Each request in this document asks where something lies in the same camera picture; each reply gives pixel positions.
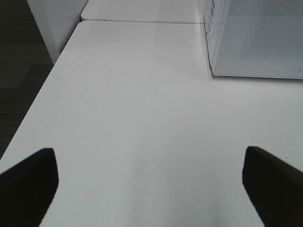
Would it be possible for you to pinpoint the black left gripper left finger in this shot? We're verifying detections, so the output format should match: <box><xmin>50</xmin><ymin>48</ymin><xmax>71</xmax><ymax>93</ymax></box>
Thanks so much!
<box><xmin>0</xmin><ymin>148</ymin><xmax>59</xmax><ymax>227</ymax></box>

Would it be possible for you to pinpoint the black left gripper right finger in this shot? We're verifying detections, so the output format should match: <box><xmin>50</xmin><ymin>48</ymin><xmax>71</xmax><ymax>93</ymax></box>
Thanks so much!
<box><xmin>242</xmin><ymin>146</ymin><xmax>303</xmax><ymax>227</ymax></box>

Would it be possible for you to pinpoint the white microwave oven body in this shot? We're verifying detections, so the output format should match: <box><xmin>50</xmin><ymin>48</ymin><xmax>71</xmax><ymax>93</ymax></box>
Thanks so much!
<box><xmin>203</xmin><ymin>0</ymin><xmax>303</xmax><ymax>80</ymax></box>

